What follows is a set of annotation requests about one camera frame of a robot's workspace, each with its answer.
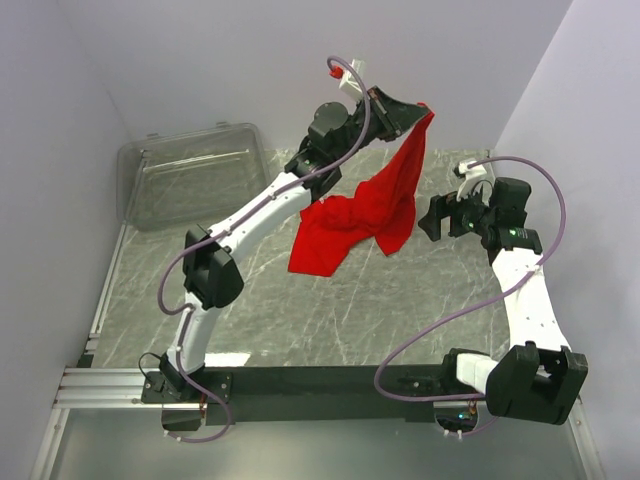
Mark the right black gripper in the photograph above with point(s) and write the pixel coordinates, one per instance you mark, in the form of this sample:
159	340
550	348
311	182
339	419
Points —
446	206

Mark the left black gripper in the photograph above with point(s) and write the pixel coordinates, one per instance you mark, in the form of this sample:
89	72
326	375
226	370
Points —
394	117

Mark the red t shirt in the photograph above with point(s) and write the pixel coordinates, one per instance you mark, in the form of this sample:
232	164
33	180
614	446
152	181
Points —
382	207

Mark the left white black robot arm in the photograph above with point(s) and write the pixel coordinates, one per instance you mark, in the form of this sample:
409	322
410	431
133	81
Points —
211	256

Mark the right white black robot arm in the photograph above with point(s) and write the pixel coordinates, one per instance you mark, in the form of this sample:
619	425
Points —
540	377

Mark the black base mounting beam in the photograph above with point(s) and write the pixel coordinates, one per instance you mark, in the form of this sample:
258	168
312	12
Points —
312	393

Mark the clear plastic storage bin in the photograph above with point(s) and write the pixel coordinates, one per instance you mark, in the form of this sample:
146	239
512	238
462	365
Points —
165	181

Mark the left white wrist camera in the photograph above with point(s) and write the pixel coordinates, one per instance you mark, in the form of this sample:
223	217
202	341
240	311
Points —
347	81

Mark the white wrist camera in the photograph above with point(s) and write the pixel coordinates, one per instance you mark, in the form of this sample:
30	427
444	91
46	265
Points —
471	173
347	81

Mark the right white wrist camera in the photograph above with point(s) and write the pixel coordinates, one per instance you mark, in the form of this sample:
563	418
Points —
471	173

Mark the right aluminium side rail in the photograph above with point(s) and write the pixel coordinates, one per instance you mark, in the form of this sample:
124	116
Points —
585	443

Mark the aluminium extrusion frame rail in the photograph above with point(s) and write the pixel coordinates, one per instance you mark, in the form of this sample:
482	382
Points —
116	388

